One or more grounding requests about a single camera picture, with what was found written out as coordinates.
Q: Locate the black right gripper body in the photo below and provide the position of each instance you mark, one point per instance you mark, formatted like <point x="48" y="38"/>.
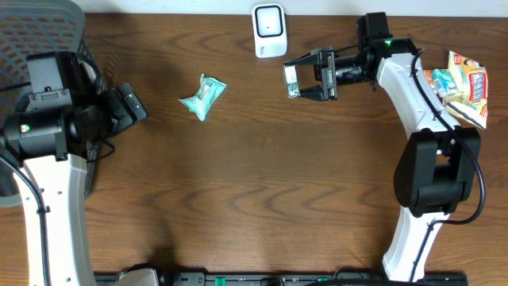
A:
<point x="337" y="69"/>

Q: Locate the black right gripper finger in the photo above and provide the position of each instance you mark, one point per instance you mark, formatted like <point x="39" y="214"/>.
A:
<point x="311" y="58"/>
<point x="314" y="93"/>

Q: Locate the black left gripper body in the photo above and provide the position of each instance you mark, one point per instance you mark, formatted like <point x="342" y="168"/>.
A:
<point x="129" y="103"/>

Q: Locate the orange small snack packet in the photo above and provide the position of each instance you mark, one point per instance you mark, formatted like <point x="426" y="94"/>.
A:
<point x="428" y="75"/>

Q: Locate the teal snack packet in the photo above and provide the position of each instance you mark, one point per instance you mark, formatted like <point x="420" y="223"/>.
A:
<point x="201" y="102"/>

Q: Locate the small teal tissue pack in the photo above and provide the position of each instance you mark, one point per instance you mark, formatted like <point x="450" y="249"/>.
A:
<point x="444" y="83"/>

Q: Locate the large white snack bag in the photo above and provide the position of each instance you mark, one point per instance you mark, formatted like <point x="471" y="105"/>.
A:
<point x="470" y="102"/>

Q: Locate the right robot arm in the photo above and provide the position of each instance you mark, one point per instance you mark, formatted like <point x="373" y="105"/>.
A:
<point x="438" y="180"/>

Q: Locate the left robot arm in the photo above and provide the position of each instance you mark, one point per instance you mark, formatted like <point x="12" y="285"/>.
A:
<point x="52" y="192"/>

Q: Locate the white barcode scanner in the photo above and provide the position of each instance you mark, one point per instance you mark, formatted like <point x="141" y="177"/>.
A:
<point x="269" y="30"/>

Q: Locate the grey plastic mesh basket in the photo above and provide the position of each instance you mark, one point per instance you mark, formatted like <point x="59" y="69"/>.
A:
<point x="47" y="64"/>

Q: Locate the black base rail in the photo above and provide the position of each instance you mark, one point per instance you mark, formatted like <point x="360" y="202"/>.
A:
<point x="203" y="279"/>

